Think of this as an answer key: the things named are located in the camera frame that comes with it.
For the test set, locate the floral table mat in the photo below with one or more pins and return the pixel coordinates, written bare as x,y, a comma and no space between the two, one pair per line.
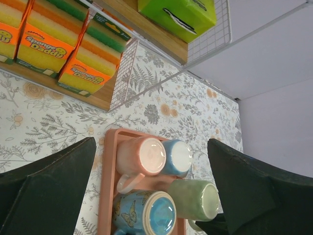
36,122

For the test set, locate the light blue white mug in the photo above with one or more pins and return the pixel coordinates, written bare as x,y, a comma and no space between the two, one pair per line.
178,158

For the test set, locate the blue butterfly mug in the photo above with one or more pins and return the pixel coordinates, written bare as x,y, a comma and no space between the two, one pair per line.
144,212

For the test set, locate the green mug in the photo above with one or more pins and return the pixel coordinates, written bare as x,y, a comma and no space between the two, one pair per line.
195,200

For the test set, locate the sponge pack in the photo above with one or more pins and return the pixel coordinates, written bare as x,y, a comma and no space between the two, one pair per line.
13,14
96,58
51,33

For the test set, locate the white wire wooden shelf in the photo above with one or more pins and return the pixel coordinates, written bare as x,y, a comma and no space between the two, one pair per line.
181,55

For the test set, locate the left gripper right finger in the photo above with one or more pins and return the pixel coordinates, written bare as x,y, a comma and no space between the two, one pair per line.
258,198

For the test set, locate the green tissue box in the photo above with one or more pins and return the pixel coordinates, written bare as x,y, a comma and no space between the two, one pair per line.
186,19

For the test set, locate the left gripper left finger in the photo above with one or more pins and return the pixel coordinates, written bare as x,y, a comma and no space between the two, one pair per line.
45,196

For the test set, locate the pink mug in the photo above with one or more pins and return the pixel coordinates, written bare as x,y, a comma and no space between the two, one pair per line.
136,159

